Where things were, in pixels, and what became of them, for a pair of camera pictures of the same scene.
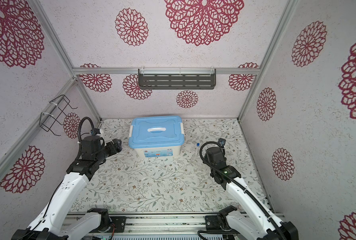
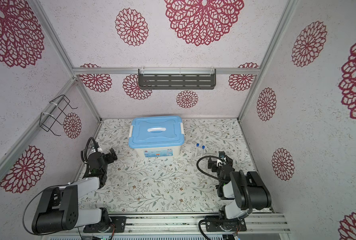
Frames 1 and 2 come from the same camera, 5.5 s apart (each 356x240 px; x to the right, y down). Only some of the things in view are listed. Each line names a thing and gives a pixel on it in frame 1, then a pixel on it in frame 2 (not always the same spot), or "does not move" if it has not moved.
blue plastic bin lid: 156,131 does not move
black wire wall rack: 47,121 does not move
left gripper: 118,146 → 113,153
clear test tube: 197,149 does not move
